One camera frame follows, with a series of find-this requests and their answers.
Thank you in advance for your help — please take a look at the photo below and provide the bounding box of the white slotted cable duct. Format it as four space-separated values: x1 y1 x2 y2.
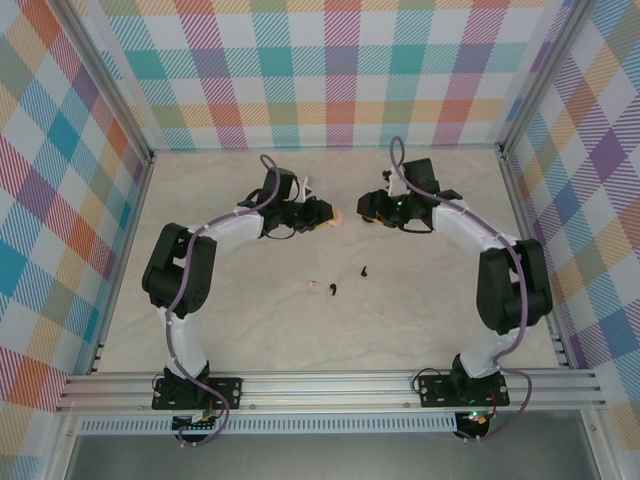
78 417 459 436

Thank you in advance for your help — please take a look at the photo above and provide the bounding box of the grey metal panel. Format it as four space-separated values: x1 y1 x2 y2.
64 433 601 480

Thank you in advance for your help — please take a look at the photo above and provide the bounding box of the wide aluminium mounting rail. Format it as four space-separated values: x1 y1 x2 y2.
54 369 607 414

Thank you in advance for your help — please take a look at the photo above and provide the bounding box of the small circuit board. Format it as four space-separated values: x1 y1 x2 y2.
171 407 225 435
458 409 490 430

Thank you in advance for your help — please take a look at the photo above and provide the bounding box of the aluminium frame post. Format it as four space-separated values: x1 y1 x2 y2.
497 0 601 161
49 0 156 166

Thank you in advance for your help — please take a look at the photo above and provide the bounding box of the aluminium frame rail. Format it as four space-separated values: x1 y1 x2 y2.
89 152 157 376
497 148 574 371

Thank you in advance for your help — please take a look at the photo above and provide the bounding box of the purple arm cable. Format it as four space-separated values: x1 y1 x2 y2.
389 137 534 444
162 153 281 449

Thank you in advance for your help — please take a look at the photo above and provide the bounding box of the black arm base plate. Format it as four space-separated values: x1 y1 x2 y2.
416 373 511 409
151 376 245 412

